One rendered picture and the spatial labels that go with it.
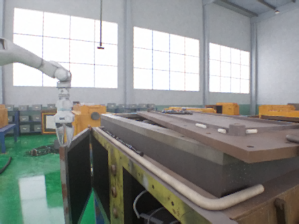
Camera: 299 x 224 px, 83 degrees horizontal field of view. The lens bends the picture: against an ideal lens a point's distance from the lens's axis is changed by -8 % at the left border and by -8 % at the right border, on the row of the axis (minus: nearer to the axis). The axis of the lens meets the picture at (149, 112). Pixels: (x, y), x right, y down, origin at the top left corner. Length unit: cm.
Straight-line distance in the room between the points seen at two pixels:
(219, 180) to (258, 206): 9
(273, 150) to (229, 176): 12
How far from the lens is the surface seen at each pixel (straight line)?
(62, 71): 100
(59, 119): 101
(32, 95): 993
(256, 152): 37
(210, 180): 47
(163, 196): 52
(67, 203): 111
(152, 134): 68
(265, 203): 49
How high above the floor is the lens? 145
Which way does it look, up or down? 3 degrees down
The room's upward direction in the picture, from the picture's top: straight up
